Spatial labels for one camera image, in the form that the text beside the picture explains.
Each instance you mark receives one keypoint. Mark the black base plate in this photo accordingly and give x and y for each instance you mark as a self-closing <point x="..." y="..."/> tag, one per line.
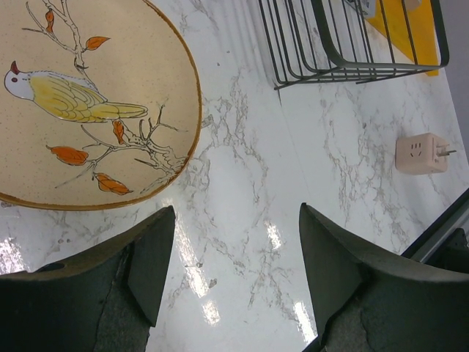
<point x="444" y="244"/>

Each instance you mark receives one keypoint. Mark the pink cube power adapter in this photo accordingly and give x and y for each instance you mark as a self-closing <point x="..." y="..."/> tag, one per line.
<point x="422" y="154"/>

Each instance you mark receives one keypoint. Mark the beige bird plate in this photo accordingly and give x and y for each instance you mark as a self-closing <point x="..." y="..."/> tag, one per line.
<point x="101" y="104"/>

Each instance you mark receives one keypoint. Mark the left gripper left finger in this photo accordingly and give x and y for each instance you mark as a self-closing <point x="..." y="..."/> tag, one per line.
<point x="105" y="298"/>

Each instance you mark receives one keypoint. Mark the orange translucent cutting mat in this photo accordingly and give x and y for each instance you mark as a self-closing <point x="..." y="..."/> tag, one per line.
<point x="413" y="34"/>

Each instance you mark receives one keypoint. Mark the black wire dish rack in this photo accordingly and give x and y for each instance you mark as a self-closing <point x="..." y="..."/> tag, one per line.
<point x="318" y="42"/>

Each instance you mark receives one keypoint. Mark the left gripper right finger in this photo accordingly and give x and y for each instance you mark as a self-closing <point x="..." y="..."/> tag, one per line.
<point x="366" y="298"/>

